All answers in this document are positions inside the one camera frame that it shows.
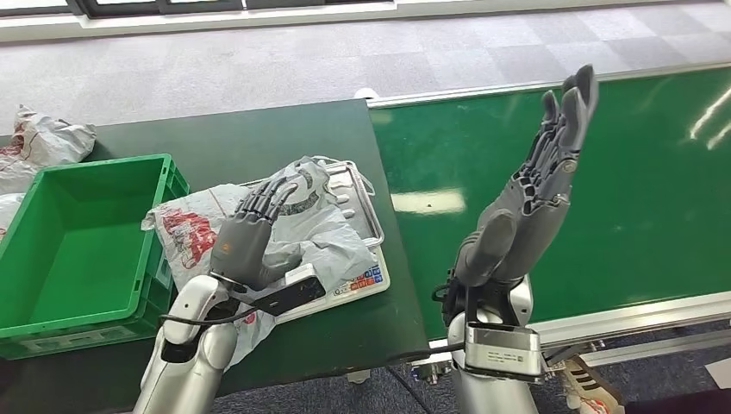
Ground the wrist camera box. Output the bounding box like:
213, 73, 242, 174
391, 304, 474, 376
463, 322, 543, 380
250, 263, 328, 319

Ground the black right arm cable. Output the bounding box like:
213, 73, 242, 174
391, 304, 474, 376
387, 342, 467, 414

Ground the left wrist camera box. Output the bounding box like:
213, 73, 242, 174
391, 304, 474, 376
250, 263, 328, 319

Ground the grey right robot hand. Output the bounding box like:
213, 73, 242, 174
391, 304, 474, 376
453, 63, 600, 289

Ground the white paper sheet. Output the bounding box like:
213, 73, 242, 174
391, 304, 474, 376
704, 356, 731, 390

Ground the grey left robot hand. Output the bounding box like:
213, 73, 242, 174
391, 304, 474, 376
209, 175, 304, 292

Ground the grey plastic mailer package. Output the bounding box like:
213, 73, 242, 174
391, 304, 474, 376
141, 156, 380, 367

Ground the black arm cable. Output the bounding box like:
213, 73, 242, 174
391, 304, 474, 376
158, 307, 259, 329
387, 342, 467, 414

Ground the green conveyor belt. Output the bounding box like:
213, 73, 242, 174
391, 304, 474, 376
365, 60, 731, 368

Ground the green plastic crate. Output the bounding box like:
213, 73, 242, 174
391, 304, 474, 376
0, 152, 191, 361

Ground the crumpled grey mailer bag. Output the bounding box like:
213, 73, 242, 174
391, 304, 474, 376
13, 103, 97, 167

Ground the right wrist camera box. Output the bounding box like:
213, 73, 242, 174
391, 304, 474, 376
463, 322, 543, 380

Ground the grey mailer bag red print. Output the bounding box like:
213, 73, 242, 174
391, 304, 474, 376
0, 135, 45, 196

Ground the white scale with steel tray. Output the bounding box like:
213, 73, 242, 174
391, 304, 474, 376
240, 159, 391, 324

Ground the person's striped shoe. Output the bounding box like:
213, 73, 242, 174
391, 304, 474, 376
556, 354, 627, 414

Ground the pale grey mailer bag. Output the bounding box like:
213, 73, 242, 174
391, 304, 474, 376
0, 192, 28, 242

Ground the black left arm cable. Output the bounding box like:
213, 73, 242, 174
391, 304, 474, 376
158, 307, 259, 329

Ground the dark green table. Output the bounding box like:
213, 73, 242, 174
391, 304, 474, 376
0, 97, 431, 402

